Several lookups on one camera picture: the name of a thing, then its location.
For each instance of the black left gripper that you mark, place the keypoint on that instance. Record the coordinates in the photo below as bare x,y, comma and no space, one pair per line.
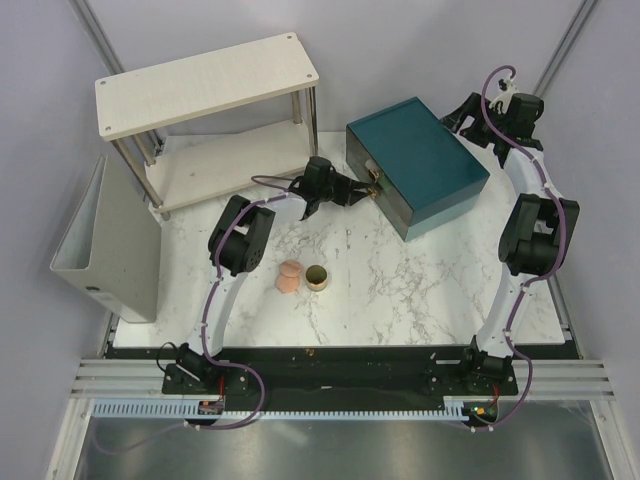
349,187

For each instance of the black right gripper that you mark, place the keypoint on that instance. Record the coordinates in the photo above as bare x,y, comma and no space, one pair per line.
471,107

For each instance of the clear drawer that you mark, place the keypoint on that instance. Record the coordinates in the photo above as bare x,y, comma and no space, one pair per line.
388,199
357,153

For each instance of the teal drawer cabinet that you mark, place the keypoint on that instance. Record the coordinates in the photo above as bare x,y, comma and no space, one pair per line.
438,177

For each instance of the gold cream jar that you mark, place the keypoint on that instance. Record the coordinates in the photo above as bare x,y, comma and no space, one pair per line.
316,277

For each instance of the pink makeup sponge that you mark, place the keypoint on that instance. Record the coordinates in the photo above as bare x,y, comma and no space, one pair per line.
288,280

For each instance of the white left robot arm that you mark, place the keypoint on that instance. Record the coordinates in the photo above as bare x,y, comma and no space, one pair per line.
238,242

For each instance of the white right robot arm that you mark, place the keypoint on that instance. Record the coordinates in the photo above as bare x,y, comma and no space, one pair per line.
537,234

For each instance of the grey file holder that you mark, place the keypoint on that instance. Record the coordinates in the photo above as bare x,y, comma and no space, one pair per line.
111,249

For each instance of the aluminium frame rail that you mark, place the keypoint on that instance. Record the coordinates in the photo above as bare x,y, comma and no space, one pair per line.
545,41

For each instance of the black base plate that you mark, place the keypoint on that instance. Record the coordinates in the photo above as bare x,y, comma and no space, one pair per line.
434,371

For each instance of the white slotted cable duct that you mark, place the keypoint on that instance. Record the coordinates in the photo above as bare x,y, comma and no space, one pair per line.
191,409

